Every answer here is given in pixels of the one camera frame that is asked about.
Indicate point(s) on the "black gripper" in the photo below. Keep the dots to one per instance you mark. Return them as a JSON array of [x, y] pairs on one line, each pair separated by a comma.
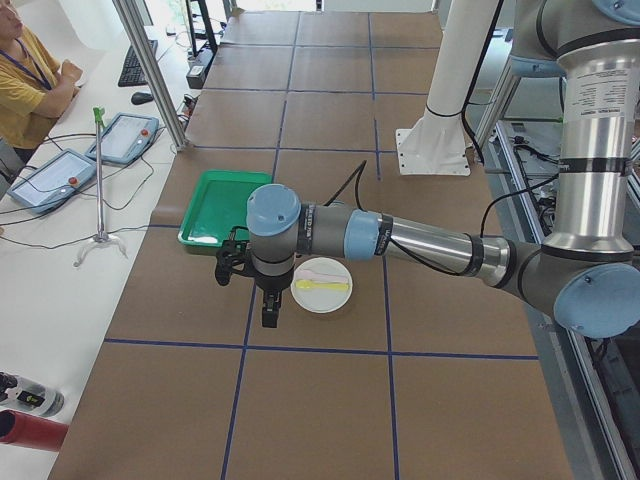
[[272, 283]]

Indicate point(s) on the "yellow plastic spoon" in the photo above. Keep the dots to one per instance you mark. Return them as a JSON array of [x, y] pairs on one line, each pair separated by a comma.
[[305, 284]]

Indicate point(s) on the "white round plate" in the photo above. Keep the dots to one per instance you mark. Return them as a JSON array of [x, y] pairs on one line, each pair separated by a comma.
[[322, 269]]

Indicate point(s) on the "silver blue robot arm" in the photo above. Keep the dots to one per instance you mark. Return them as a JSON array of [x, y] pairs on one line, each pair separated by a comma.
[[581, 274]]

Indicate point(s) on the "green plastic tray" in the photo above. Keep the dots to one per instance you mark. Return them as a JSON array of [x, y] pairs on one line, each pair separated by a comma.
[[218, 208]]

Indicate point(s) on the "far blue teach pendant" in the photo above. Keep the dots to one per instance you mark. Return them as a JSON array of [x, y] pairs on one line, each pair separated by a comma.
[[127, 137]]

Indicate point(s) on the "blue teach pendant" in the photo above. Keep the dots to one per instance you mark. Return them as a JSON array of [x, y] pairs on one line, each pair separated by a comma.
[[127, 137], [47, 187]]

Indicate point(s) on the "black computer mouse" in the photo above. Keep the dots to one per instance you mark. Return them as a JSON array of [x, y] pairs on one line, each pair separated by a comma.
[[139, 98]]

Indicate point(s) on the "near blue teach pendant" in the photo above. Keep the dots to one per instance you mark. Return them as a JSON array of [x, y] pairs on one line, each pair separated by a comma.
[[47, 187]]

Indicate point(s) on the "silver reacher grabber tool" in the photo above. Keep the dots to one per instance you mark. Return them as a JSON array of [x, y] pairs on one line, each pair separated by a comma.
[[101, 239]]

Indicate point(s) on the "clear water bottle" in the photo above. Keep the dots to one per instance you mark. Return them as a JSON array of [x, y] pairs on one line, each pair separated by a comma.
[[28, 396]]

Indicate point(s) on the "black keyboard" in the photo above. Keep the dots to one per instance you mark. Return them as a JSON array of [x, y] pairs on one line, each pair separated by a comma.
[[132, 73]]

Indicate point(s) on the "red bottle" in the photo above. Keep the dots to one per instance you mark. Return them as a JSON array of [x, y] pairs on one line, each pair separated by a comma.
[[28, 431]]

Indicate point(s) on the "person in yellow shirt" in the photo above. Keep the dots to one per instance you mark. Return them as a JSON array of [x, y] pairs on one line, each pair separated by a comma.
[[36, 89]]

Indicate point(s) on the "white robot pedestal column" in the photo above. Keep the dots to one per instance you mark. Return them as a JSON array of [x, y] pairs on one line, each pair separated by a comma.
[[436, 144]]

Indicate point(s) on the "aluminium frame post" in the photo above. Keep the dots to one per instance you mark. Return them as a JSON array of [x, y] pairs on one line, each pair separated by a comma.
[[133, 25]]

